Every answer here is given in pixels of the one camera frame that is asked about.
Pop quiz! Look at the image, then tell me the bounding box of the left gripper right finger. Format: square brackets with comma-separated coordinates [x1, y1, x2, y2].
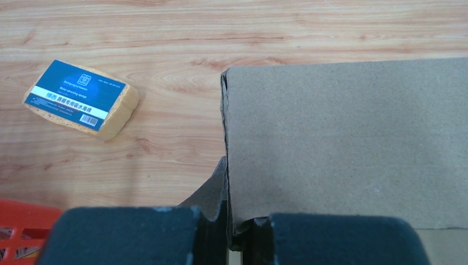
[252, 214, 430, 264]

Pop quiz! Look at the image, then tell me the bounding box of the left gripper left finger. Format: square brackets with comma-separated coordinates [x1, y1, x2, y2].
[36, 207, 201, 264]

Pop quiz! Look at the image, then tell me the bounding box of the red plastic shopping basket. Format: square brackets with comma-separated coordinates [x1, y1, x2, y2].
[1, 199, 62, 264]

